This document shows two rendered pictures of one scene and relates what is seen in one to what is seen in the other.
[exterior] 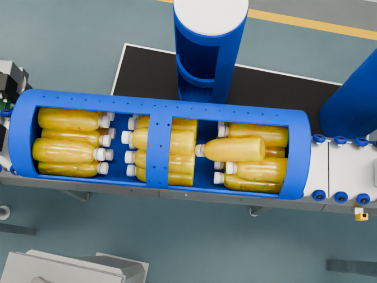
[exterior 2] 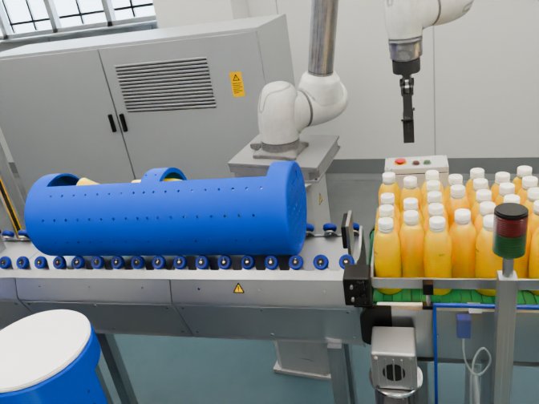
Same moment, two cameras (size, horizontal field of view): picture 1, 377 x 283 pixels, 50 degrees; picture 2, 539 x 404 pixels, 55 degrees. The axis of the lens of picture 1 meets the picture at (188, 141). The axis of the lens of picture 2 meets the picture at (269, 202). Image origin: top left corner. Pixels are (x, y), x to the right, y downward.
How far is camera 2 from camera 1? 1.98 m
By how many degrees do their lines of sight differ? 80
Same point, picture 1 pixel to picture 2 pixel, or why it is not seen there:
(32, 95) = (272, 187)
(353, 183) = (21, 248)
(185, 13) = (77, 330)
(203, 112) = (111, 189)
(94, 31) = not seen: outside the picture
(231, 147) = not seen: hidden behind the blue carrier
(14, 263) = (311, 164)
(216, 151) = not seen: hidden behind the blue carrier
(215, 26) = (49, 317)
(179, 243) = (235, 389)
